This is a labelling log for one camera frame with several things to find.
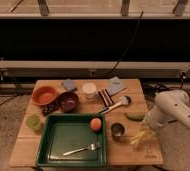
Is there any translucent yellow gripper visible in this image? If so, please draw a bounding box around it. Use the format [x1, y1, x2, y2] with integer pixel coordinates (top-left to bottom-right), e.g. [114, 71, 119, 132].
[140, 121, 156, 140]

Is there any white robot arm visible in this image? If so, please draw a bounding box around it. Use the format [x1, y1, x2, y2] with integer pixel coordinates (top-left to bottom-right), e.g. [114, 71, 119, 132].
[140, 90, 190, 133]

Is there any green plastic tray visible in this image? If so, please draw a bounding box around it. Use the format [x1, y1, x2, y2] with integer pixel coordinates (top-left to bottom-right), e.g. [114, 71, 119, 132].
[36, 114, 107, 168]

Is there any green chili pepper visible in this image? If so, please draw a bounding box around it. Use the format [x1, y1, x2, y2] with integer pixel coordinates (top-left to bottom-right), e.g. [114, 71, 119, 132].
[124, 113, 145, 122]

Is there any small metal cup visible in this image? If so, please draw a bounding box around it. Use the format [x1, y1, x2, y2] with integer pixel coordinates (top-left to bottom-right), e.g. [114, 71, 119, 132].
[111, 122, 125, 141]

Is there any white dish brush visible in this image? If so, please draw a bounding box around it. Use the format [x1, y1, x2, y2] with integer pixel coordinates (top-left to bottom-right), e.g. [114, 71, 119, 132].
[98, 96, 131, 115]

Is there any orange ball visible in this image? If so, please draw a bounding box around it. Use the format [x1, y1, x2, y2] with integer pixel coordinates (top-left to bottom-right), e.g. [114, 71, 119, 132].
[90, 118, 102, 131]

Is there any striped brown sponge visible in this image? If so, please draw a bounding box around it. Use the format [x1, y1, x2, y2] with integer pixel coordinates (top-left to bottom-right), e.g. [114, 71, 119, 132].
[98, 89, 114, 107]

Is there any silver fork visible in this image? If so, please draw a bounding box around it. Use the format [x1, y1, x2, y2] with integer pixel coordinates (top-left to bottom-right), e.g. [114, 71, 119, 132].
[62, 143, 100, 156]

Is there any grey folded cloth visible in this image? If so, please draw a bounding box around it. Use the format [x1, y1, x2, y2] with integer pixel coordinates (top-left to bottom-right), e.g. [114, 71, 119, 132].
[107, 77, 125, 96]

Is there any white plastic cup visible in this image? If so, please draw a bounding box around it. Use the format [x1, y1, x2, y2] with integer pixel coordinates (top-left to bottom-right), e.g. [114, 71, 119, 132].
[82, 83, 97, 100]

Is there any dark red bowl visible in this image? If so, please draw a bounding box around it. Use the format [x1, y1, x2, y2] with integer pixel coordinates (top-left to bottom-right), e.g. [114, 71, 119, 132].
[58, 92, 79, 112]

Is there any small blue cloth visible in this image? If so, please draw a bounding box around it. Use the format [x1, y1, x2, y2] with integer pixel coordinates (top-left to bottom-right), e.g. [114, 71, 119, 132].
[62, 79, 76, 91]

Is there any bunch of dark grapes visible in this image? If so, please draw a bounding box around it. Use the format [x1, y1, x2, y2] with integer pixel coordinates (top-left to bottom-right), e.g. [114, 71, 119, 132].
[41, 103, 58, 116]

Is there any orange bowl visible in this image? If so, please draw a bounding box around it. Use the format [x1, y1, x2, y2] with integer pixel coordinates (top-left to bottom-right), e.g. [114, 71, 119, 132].
[32, 86, 58, 106]

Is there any green plastic cup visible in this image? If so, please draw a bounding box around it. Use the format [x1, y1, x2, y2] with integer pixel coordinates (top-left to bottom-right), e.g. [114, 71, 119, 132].
[26, 115, 42, 131]

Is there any black cable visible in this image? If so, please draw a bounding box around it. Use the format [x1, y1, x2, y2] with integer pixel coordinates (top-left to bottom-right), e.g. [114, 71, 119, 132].
[107, 9, 145, 78]

